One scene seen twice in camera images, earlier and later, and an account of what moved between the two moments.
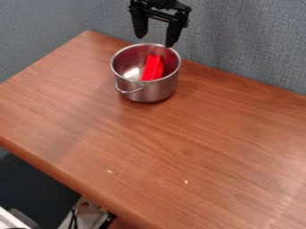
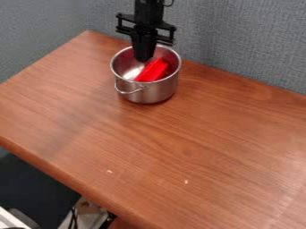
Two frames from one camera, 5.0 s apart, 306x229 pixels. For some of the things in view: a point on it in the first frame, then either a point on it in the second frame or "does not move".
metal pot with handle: x=129 y=65 does not move
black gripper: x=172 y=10 -> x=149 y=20
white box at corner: x=12 y=218 does not move
